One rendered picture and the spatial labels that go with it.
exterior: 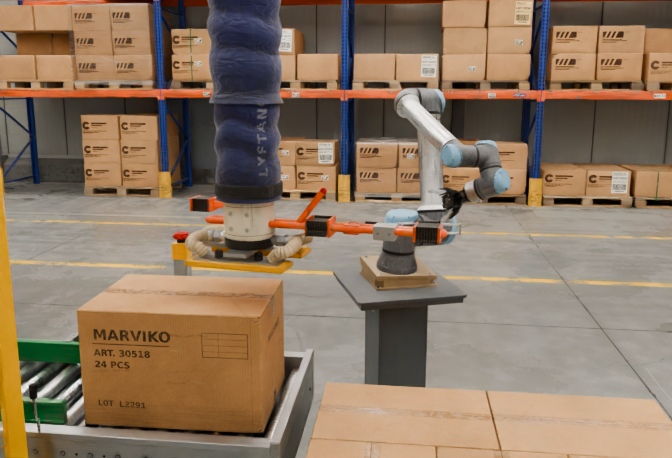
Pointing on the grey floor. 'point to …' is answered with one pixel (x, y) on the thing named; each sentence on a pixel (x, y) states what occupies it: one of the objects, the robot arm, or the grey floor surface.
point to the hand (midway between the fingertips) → (433, 207)
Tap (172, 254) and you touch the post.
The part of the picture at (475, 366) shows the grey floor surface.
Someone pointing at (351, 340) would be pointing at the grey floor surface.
